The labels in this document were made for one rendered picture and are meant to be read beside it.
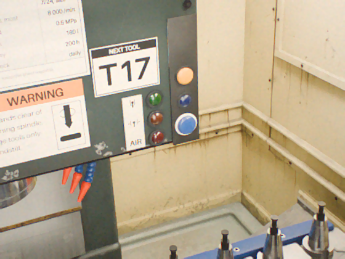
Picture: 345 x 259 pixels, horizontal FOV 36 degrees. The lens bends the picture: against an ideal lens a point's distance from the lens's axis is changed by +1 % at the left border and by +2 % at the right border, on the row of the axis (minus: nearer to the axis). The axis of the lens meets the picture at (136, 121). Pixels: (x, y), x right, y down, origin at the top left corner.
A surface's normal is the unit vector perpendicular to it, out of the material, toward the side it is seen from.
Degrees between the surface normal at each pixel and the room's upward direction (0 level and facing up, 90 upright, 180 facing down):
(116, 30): 90
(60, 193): 89
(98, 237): 90
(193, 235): 0
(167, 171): 90
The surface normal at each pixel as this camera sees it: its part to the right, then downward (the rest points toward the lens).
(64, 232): 0.34, 0.39
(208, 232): -0.07, -0.89
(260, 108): -0.94, 0.22
